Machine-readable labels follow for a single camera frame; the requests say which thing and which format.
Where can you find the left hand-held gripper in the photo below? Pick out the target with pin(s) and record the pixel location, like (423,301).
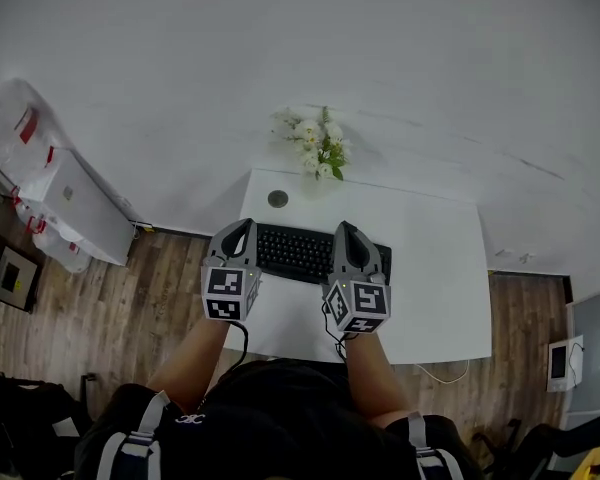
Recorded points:
(224,288)

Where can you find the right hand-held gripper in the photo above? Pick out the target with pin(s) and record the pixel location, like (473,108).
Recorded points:
(360,300)

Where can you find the white flowers bouquet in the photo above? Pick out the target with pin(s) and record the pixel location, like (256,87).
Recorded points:
(316,140)

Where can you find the person's right forearm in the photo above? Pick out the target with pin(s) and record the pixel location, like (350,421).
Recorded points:
(372,378)

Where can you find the person's left forearm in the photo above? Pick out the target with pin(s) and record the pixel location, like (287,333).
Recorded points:
(195,358)

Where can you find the black keyboard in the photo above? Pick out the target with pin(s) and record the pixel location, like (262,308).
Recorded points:
(295,255)

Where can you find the white vase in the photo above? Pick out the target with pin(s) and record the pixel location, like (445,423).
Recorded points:
(316,187)

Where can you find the white table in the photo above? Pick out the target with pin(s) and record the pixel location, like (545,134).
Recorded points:
(430,268)

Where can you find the white cabinet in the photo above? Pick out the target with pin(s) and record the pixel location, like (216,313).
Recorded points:
(80,208)

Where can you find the clear plastic bag red labels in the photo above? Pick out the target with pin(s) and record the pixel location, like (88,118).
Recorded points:
(55,238)
(17,128)

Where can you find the person's black shirt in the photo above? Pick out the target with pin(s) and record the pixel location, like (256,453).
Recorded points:
(290,428)

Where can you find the white device with screen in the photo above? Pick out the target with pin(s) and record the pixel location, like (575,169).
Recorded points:
(562,365)

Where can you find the grey glass panel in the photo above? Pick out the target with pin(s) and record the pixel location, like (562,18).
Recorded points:
(597,353)

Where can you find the black chair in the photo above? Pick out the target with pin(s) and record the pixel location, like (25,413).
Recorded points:
(25,423)
(545,448)

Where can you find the yellow object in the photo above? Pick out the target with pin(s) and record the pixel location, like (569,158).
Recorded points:
(597,465)

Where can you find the black box with grey frame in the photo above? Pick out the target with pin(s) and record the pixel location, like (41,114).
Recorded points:
(7,275)

